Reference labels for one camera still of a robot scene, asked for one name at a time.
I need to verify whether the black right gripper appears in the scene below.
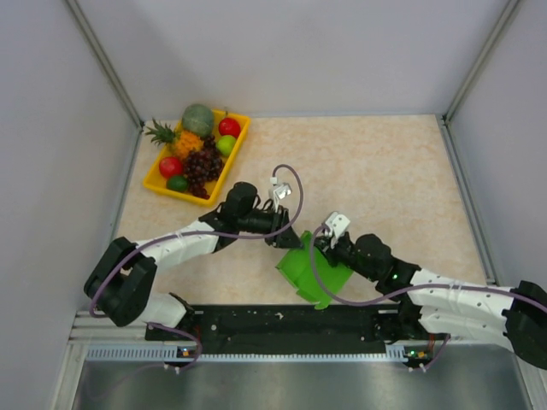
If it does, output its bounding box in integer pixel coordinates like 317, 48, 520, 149
311, 232, 379, 282

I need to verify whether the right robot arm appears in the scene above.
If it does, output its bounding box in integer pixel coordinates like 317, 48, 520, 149
310, 231, 546, 369

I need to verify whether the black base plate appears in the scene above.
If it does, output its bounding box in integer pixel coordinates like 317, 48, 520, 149
144, 303, 450, 354

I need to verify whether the green paper box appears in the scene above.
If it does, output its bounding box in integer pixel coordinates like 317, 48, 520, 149
276, 231, 353, 310

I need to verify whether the purple grape bunch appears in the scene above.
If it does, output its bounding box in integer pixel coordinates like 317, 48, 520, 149
184, 135, 224, 199

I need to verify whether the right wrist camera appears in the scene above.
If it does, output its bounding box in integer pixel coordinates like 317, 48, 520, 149
321, 211, 350, 248

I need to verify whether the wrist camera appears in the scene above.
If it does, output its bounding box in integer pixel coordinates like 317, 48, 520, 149
321, 211, 350, 248
268, 177, 292, 211

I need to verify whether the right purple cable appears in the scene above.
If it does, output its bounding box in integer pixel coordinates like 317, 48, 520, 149
309, 225, 547, 372

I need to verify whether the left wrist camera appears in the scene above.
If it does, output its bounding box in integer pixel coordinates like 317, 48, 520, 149
268, 177, 292, 211

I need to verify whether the red pomegranate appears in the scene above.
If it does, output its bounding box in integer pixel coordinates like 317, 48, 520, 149
158, 156, 184, 179

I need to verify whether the green lime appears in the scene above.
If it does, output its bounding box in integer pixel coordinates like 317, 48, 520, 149
166, 175, 189, 192

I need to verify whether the red apple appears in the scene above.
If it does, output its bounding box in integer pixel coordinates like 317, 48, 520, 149
218, 117, 241, 138

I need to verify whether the aluminium frame rail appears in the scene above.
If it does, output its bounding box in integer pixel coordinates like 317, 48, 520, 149
68, 309, 535, 346

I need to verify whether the white slotted cable duct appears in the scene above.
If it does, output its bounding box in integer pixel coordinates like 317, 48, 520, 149
85, 344, 431, 363

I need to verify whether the yellow plastic tray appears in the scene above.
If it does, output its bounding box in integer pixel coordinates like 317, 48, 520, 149
143, 109, 251, 207

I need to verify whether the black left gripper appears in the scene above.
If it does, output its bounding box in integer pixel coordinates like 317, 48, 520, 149
238, 204, 305, 250

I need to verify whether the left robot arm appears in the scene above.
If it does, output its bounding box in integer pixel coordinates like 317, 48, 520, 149
84, 178, 303, 339

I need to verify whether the green apple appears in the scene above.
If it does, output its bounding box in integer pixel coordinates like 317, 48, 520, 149
216, 135, 237, 157

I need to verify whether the pineapple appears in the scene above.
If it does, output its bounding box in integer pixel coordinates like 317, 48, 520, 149
145, 119, 203, 160

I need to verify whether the green melon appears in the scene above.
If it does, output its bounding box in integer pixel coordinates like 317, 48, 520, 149
181, 103, 214, 138

